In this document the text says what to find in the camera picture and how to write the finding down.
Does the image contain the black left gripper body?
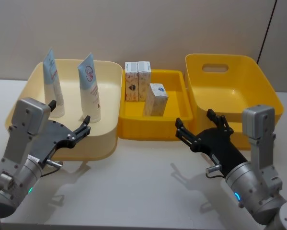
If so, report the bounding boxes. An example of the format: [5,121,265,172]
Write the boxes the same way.
[28,119,76,166]

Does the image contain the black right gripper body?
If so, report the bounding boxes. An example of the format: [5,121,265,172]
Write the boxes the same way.
[192,127,250,178]

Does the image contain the white blue squeeze tube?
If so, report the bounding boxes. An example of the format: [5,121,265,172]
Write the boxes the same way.
[42,47,65,118]

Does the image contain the white blue tube red circle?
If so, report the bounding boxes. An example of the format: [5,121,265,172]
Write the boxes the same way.
[77,53,102,124]

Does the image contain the shallow yellow plastic tray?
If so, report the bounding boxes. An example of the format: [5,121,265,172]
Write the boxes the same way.
[118,69,194,142]

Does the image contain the patterned carton with blue mark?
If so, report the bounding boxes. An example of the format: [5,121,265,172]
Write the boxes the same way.
[143,83,169,117]

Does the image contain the cream plastic bin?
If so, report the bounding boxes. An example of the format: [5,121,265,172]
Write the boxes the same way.
[4,58,124,161]

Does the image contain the tall patterned white carton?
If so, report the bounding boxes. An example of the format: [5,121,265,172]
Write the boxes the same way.
[137,61,151,102]
[124,61,139,103]

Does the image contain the right gripper cable with plug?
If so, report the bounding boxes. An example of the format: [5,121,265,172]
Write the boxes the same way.
[206,164,228,180]

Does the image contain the gripper cable with plug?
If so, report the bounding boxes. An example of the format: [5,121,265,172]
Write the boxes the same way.
[39,160,64,178]
[206,164,228,180]

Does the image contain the left gripper cable with plug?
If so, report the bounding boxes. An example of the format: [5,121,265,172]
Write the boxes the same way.
[39,160,64,178]

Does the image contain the yellow plastic bin with handle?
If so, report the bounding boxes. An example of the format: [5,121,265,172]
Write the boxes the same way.
[184,53,285,151]

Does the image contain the thin black wall cable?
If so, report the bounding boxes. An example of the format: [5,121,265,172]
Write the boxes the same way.
[255,0,278,65]

